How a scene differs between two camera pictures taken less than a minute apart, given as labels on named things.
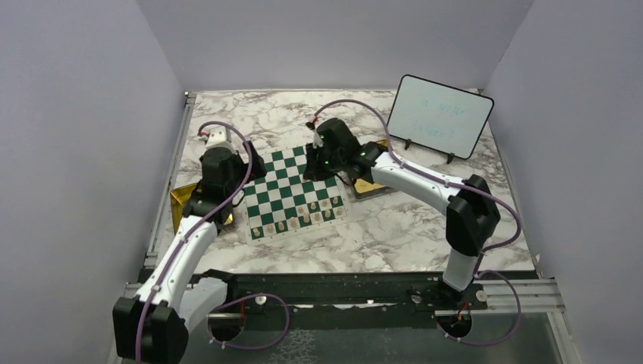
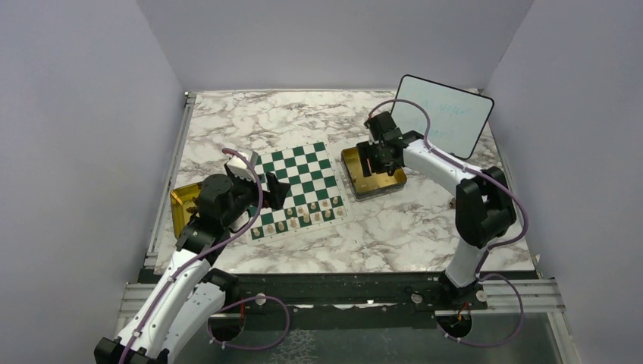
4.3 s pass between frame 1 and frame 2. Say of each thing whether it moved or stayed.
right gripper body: moved
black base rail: stayed
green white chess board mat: stayed
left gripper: moved
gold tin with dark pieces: stayed
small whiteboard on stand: stayed
